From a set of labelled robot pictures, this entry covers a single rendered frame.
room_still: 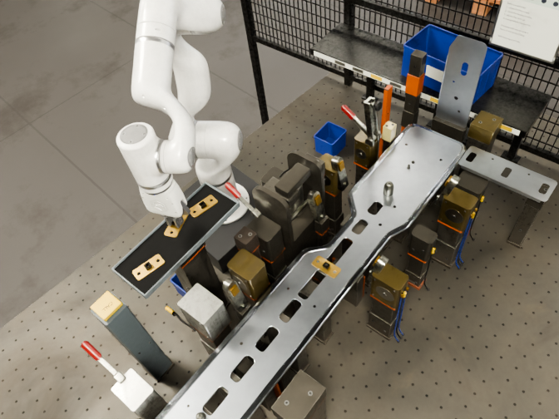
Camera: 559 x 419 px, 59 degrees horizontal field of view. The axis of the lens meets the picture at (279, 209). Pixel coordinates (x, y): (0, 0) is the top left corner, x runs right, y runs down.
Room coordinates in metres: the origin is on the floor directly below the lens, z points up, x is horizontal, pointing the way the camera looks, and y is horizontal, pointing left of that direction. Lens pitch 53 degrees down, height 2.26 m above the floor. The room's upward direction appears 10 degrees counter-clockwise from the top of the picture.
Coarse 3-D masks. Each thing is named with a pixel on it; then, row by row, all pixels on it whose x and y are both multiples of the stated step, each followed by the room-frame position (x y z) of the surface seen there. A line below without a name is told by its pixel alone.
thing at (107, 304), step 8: (104, 296) 0.66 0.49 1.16; (112, 296) 0.65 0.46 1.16; (96, 304) 0.64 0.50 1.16; (104, 304) 0.63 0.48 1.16; (112, 304) 0.63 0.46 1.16; (120, 304) 0.63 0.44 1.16; (96, 312) 0.62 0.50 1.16; (104, 312) 0.61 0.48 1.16; (112, 312) 0.61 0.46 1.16; (104, 320) 0.59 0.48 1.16
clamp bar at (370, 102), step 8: (368, 104) 1.15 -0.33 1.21; (376, 104) 1.14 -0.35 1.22; (368, 112) 1.14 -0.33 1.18; (376, 112) 1.16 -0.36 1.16; (368, 120) 1.14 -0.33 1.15; (376, 120) 1.15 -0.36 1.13; (368, 128) 1.14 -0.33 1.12; (376, 128) 1.15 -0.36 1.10; (368, 136) 1.14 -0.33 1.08; (376, 136) 1.15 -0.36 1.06
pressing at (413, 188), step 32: (416, 128) 1.22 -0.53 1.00; (384, 160) 1.09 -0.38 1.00; (416, 160) 1.07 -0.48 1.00; (448, 160) 1.05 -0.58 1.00; (352, 192) 0.98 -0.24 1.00; (416, 192) 0.94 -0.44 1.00; (352, 224) 0.86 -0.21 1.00; (384, 224) 0.84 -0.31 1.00; (352, 256) 0.75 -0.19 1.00; (320, 288) 0.66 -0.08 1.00; (256, 320) 0.60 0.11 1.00; (320, 320) 0.57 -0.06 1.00; (224, 352) 0.52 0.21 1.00; (256, 352) 0.50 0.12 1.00; (288, 352) 0.49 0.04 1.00; (192, 384) 0.45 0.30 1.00; (224, 384) 0.44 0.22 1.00; (256, 384) 0.42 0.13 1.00; (160, 416) 0.38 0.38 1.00; (192, 416) 0.37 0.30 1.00; (224, 416) 0.36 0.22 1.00
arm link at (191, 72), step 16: (176, 32) 1.21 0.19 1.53; (176, 48) 1.20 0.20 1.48; (192, 48) 1.23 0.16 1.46; (176, 64) 1.18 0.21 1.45; (192, 64) 1.18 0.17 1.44; (176, 80) 1.18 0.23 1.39; (192, 80) 1.16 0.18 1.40; (208, 80) 1.18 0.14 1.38; (192, 96) 1.15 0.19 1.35; (208, 96) 1.17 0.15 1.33; (192, 112) 1.15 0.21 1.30
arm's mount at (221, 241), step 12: (240, 180) 1.28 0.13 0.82; (252, 180) 1.27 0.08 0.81; (192, 192) 1.26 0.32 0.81; (252, 204) 1.16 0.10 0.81; (252, 216) 1.10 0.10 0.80; (228, 228) 1.07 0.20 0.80; (240, 228) 1.06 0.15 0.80; (216, 240) 1.02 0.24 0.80; (228, 240) 1.02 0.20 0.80; (216, 252) 0.98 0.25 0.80; (228, 252) 0.97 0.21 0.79; (216, 264) 0.96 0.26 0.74
